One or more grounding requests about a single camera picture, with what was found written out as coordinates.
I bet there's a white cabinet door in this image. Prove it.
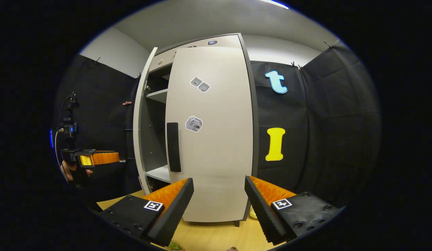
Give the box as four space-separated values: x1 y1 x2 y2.
165 46 254 223
133 47 158 196

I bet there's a beige cabinet drawer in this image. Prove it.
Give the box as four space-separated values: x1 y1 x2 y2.
150 34 244 74

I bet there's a white cabinet shelf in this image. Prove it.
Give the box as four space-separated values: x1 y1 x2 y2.
146 89 168 104
146 165 171 184

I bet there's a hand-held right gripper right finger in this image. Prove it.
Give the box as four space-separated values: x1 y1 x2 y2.
245 175 342 246

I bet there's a white and grey cabinet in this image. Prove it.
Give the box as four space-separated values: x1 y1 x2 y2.
138 33 260 227

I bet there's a white cabinet bottom shelf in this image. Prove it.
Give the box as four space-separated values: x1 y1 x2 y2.
146 165 171 184

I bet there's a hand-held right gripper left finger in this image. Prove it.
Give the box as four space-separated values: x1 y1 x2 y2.
98 178 194 247

